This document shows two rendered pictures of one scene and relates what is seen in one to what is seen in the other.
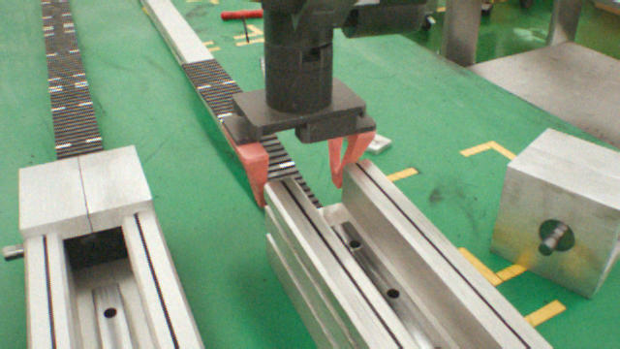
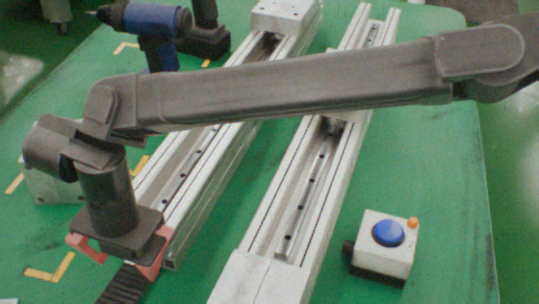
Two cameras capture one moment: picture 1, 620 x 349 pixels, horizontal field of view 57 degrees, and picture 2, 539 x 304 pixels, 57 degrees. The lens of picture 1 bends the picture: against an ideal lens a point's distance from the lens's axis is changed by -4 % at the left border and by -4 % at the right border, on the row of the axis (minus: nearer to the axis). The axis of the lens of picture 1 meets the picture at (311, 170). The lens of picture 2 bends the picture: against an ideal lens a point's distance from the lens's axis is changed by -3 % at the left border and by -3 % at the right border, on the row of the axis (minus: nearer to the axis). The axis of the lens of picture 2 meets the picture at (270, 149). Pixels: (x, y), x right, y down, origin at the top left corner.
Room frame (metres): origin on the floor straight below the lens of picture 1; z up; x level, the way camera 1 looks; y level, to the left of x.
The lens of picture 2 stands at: (0.65, 0.42, 1.39)
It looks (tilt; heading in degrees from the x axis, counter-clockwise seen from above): 41 degrees down; 221
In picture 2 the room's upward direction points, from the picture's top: 2 degrees clockwise
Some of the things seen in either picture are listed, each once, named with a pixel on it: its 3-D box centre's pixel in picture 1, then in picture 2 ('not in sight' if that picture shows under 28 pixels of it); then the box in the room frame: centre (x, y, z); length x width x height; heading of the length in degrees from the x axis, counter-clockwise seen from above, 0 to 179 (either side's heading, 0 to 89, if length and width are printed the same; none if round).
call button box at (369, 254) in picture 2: not in sight; (378, 245); (0.19, 0.23, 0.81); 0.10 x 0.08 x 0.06; 114
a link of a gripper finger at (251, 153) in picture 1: (272, 157); (141, 252); (0.45, 0.03, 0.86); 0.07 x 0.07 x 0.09; 24
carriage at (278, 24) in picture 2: not in sight; (286, 14); (-0.17, -0.27, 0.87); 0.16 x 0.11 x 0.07; 24
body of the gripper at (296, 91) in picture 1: (298, 79); (113, 209); (0.46, 0.01, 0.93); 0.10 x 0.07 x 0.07; 114
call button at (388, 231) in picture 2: not in sight; (388, 233); (0.19, 0.24, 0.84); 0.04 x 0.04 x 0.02
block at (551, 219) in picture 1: (564, 215); (68, 161); (0.41, -0.22, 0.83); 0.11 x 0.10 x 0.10; 138
